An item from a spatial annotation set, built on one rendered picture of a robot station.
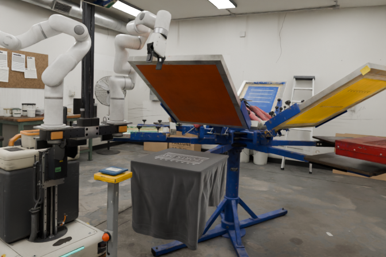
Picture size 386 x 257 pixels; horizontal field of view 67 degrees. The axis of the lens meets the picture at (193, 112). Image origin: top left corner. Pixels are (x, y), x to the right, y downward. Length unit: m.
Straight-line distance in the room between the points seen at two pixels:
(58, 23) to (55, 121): 0.52
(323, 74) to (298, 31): 0.96
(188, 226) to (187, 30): 5.61
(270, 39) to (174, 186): 4.94
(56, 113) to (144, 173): 0.58
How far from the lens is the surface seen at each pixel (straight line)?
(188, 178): 1.57
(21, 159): 2.30
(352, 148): 1.94
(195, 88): 1.80
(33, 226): 2.41
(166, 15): 1.56
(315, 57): 6.05
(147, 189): 1.72
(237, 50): 6.33
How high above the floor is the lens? 1.36
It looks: 4 degrees down
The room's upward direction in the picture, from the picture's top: 2 degrees clockwise
